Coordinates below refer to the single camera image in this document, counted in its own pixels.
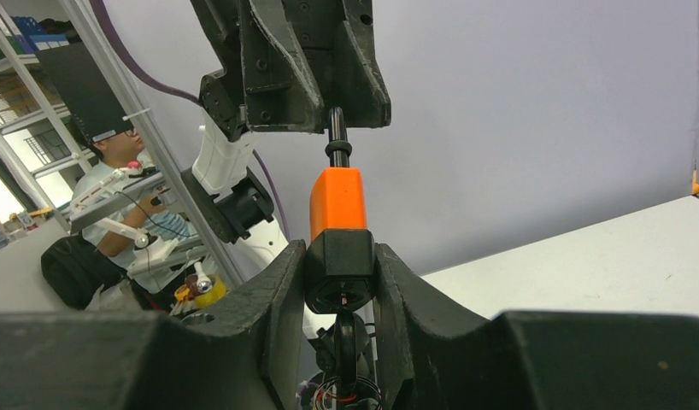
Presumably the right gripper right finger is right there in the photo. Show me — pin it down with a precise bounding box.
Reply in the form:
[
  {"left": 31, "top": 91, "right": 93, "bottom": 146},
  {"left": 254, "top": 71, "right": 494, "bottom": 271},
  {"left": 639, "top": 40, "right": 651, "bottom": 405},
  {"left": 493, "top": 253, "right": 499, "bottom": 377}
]
[{"left": 374, "top": 244, "right": 699, "bottom": 409}]

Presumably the seated person with glasses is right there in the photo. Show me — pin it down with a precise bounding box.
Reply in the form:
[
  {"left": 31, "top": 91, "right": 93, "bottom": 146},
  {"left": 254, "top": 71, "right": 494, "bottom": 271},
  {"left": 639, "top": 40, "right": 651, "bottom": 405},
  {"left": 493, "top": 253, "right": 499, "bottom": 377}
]
[{"left": 70, "top": 126, "right": 214, "bottom": 296}]

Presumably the aluminium frame post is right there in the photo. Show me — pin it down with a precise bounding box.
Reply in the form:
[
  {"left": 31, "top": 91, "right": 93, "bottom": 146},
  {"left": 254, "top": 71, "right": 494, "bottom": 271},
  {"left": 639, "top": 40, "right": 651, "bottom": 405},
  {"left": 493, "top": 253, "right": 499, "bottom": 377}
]
[{"left": 61, "top": 1, "right": 244, "bottom": 289}]

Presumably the orange black padlock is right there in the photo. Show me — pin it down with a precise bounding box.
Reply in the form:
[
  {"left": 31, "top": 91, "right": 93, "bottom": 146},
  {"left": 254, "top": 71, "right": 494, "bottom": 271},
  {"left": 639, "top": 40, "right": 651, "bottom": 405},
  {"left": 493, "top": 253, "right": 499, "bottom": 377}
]
[{"left": 304, "top": 107, "right": 377, "bottom": 314}]

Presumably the metal shelf rack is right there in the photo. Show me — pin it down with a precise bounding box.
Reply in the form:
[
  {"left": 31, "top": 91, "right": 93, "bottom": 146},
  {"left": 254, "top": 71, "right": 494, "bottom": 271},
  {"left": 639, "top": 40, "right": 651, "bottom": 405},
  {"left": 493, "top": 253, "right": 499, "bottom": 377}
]
[{"left": 0, "top": 3, "right": 92, "bottom": 232}]

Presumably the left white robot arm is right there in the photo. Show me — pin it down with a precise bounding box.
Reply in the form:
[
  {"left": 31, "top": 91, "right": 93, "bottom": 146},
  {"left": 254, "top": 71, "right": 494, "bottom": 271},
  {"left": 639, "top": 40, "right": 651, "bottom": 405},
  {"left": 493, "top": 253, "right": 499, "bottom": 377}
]
[{"left": 183, "top": 1, "right": 391, "bottom": 275}]

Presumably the black bag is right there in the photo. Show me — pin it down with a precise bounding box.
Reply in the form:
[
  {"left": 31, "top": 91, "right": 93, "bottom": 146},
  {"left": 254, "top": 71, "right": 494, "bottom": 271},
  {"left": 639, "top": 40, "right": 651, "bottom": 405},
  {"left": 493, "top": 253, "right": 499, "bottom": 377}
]
[{"left": 40, "top": 235, "right": 126, "bottom": 310}]

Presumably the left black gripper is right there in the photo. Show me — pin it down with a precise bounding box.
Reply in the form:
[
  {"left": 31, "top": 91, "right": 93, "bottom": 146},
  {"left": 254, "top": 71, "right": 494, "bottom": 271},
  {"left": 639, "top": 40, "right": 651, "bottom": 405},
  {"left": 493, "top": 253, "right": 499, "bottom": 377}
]
[{"left": 191, "top": 1, "right": 391, "bottom": 133}]

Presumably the yellow tape roll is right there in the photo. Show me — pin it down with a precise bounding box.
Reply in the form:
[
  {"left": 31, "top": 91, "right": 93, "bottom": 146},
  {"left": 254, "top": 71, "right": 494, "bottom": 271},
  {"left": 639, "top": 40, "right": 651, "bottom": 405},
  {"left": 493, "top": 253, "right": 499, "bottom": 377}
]
[{"left": 194, "top": 275, "right": 228, "bottom": 309}]

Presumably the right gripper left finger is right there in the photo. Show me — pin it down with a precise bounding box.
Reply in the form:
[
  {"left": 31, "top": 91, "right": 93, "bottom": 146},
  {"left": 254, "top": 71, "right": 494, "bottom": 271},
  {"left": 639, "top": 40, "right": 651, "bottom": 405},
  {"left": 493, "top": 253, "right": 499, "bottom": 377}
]
[{"left": 0, "top": 240, "right": 306, "bottom": 409}]

